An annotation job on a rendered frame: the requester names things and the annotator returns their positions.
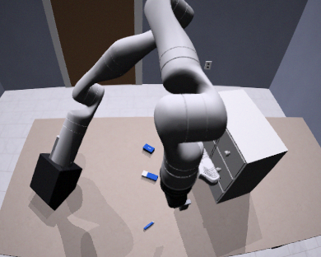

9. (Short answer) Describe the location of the blue and white eraser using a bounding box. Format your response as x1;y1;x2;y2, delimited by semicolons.
142;171;158;182

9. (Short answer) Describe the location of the small grey chest of drawers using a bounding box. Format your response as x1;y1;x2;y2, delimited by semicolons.
215;89;288;204

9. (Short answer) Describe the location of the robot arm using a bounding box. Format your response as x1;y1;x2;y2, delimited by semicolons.
49;0;228;177

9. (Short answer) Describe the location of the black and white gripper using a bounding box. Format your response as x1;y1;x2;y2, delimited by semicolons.
160;149;220;211

